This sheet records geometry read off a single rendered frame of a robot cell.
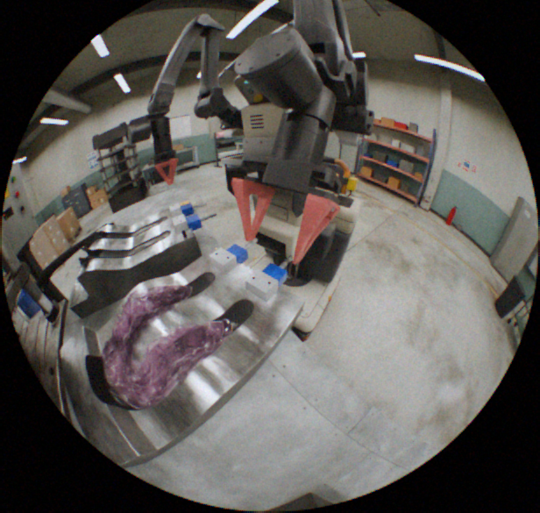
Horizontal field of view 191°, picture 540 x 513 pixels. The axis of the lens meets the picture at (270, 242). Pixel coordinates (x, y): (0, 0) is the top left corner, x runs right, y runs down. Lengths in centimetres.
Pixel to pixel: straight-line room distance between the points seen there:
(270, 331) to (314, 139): 27
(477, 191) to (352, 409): 533
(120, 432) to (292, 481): 27
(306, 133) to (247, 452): 44
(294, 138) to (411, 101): 551
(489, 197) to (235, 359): 560
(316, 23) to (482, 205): 540
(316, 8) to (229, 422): 61
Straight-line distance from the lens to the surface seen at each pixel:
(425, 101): 561
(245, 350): 26
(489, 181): 553
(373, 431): 39
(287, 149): 16
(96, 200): 723
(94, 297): 56
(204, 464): 38
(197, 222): 47
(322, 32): 26
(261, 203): 22
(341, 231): 81
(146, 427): 32
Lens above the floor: 112
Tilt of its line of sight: 39 degrees down
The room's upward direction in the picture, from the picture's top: straight up
